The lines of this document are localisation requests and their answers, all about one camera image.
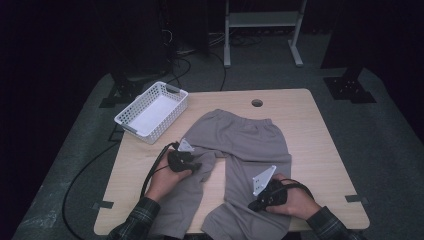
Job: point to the person's right hand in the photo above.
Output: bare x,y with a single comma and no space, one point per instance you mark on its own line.
298,205

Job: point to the white plastic basket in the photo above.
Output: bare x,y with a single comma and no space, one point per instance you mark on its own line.
153,113

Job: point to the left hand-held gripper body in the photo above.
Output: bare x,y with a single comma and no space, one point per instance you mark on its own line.
180,161

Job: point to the black stand with base plate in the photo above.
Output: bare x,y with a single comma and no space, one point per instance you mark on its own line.
125,90
348,88

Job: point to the person's left hand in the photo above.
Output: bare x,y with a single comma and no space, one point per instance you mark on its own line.
165,183

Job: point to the white metal stand frame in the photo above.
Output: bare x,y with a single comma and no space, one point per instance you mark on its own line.
263,19

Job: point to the dark equipment rack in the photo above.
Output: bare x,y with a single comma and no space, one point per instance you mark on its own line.
143,40

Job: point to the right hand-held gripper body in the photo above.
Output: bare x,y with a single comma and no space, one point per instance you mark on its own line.
273,196

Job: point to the dark tape strip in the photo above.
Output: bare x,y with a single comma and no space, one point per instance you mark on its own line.
103,204
356,199

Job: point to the grey pants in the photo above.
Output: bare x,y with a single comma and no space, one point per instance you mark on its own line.
246,140

